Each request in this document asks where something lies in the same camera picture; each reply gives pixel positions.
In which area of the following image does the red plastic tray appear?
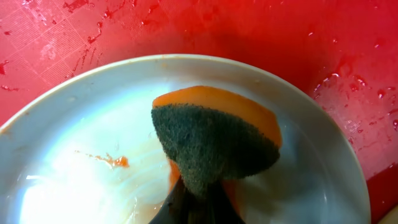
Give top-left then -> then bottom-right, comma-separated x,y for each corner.
1,0 -> 397,223

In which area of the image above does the light blue plate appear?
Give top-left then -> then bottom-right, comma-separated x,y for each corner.
1,55 -> 371,223

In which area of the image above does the green orange sponge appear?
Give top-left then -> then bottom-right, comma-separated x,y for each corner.
151,86 -> 282,212

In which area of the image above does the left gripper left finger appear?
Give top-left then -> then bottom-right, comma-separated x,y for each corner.
149,177 -> 190,224

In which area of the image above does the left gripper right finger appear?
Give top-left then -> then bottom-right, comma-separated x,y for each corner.
206,182 -> 246,224

